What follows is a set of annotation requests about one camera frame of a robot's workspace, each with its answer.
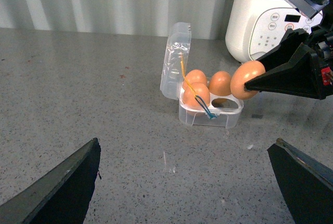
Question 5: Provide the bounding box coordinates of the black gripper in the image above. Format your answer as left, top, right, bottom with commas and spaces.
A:
245, 0, 332, 100

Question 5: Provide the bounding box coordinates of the brown egg carried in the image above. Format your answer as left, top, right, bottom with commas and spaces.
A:
230, 60, 266, 100

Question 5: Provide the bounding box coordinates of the brown egg back right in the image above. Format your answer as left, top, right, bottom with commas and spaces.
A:
209, 71, 231, 96

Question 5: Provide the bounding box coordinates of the brown egg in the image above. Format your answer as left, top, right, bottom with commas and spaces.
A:
182, 69, 207, 90
183, 82, 210, 108
209, 71, 231, 96

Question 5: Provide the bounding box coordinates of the clear plastic egg box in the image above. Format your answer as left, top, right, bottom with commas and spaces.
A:
160, 22, 244, 129

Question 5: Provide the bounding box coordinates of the brown egg back left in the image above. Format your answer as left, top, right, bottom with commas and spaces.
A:
182, 69, 207, 90

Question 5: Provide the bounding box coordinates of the brown egg front left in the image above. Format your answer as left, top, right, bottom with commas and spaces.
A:
183, 82, 210, 108

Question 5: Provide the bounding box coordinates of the white Joyoung blender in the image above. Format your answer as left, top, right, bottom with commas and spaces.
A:
225, 0, 323, 63

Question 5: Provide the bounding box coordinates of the yellow blue string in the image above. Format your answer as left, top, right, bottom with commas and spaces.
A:
179, 54, 218, 120

